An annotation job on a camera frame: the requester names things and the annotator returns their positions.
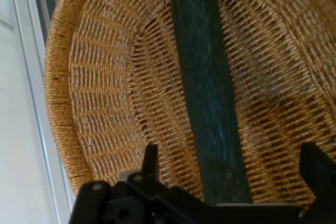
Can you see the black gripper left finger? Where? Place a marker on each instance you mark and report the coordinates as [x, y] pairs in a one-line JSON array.
[[147, 200]]

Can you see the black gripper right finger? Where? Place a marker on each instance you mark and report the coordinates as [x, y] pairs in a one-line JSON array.
[[319, 171]]

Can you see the woven wicker basket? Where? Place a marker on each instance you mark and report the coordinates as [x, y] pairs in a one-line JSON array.
[[275, 90]]

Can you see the dark green cucumber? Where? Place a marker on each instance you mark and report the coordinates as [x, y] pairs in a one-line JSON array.
[[207, 90]]

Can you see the silver aluminium frame rail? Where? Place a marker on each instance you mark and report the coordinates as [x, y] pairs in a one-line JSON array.
[[36, 90]]

